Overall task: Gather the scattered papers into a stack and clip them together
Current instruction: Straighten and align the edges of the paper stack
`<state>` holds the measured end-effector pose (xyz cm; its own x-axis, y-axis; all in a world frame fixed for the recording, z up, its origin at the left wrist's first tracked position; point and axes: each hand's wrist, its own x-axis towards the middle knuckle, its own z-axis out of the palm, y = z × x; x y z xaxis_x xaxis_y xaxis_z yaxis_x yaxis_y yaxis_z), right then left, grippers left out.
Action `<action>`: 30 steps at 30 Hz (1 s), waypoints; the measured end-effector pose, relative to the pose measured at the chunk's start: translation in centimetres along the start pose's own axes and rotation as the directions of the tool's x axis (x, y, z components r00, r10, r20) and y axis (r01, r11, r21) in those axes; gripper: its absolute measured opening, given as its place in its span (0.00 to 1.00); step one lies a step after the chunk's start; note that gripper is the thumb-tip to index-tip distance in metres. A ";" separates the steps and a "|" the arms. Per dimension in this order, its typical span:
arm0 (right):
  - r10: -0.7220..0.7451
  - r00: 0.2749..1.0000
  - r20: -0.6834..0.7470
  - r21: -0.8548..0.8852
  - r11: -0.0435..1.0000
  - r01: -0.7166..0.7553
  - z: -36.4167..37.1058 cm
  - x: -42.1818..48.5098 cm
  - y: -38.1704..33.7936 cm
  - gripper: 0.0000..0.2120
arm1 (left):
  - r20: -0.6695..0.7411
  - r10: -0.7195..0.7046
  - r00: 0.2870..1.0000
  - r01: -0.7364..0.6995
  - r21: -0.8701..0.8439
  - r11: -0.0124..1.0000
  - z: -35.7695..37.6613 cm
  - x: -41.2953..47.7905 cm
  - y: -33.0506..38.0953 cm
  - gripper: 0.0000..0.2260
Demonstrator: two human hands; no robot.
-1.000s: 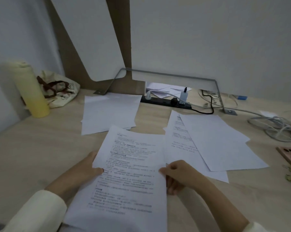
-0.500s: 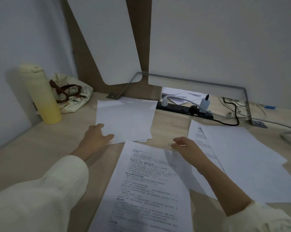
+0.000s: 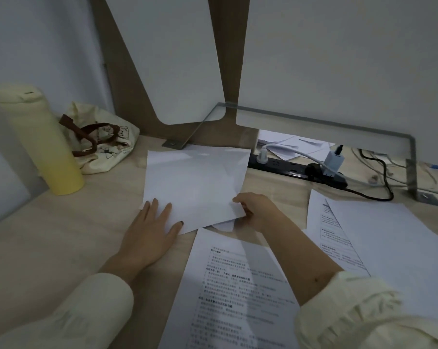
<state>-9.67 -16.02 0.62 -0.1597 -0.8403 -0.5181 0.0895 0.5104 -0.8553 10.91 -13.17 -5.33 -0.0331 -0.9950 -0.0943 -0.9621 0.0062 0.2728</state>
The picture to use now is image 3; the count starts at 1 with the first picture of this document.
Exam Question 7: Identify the person's left hand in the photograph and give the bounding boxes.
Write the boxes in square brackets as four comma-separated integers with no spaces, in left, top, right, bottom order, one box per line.
[119,198,184,268]

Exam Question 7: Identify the person's right hand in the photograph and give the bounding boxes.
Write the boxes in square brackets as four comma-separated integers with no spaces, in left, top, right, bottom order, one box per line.
[233,192,280,234]

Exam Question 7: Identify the person's right forearm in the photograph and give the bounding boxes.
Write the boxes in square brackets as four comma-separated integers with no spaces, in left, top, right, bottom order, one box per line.
[260,222,438,349]

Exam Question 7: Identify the person's left forearm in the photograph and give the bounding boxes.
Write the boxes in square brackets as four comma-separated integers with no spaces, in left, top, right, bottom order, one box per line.
[0,249,147,349]

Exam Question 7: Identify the black power strip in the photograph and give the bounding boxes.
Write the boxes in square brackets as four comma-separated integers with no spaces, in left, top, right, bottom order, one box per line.
[247,152,349,190]

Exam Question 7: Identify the white papers behind desk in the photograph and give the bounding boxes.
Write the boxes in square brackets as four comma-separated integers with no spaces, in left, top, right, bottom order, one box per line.
[258,129,336,161]

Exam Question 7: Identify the printed white paper sheet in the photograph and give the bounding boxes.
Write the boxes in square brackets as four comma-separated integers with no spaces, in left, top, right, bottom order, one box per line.
[302,189,372,279]
[157,228,301,349]

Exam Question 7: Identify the white charger adapter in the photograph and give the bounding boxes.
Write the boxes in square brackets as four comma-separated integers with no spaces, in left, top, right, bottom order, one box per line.
[323,144,345,175]

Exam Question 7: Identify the brown wooden desk panel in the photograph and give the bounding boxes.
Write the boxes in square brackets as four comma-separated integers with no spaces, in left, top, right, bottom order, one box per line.
[90,0,260,148]

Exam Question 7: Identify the pale yellow thermos bottle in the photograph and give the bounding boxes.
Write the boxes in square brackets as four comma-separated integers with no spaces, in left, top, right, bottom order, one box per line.
[0,83,85,196]

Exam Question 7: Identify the large blank white paper sheet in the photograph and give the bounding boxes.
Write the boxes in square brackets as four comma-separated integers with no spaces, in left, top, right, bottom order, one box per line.
[326,198,438,327]

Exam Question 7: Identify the cream bag with brown handles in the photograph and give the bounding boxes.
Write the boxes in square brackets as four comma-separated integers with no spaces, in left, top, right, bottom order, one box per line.
[59,101,140,175]

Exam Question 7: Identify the black plug with black cable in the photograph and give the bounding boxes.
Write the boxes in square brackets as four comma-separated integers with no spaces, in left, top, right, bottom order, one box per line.
[305,149,395,202]

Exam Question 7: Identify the grey metal bracket frame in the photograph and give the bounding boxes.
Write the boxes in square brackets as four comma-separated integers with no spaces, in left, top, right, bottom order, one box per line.
[162,102,438,207]

